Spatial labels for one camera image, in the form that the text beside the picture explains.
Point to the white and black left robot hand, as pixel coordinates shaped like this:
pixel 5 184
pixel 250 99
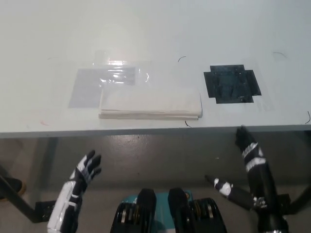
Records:
pixel 64 204

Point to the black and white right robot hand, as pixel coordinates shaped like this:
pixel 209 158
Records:
pixel 261 179

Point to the white napkin stack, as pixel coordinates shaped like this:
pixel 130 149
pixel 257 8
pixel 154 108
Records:
pixel 150 104

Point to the black metal table leg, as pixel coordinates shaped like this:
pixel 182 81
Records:
pixel 17 196
pixel 301 199

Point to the black shoe with tan sole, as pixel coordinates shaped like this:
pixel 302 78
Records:
pixel 13 187

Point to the black tape patch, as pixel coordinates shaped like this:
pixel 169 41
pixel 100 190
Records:
pixel 232 85

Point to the clear plastic bag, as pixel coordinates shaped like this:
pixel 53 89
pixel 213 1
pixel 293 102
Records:
pixel 83 89

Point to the clear plastic sleeve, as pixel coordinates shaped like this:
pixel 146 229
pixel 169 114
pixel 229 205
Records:
pixel 121 72

